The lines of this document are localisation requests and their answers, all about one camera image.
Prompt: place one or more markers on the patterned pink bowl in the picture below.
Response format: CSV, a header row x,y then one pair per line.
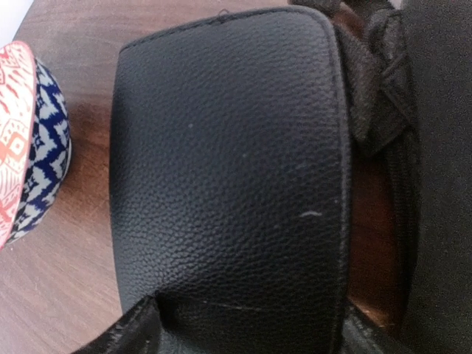
x,y
36,144

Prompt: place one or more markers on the black backpack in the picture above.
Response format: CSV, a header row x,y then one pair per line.
x,y
401,91

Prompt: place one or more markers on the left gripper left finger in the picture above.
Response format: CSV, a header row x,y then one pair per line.
x,y
138,331

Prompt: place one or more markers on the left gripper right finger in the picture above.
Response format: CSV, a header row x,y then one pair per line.
x,y
361,335

